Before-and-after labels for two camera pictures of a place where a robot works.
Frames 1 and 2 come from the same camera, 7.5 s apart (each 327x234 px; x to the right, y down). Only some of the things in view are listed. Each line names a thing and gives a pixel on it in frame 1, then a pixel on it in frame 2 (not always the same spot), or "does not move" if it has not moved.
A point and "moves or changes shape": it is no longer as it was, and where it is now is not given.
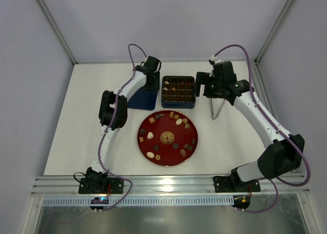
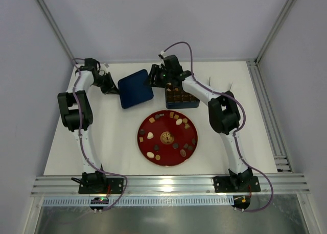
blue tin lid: (143, 99) moves or changes shape
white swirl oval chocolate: (150, 154) does not move
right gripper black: (217, 95) → (158, 74)
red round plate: (167, 138) does not move
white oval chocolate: (179, 121) does not move
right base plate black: (224, 184) does not move
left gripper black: (152, 82) → (106, 80)
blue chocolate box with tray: (178, 92) does not move
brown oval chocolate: (183, 153) does not move
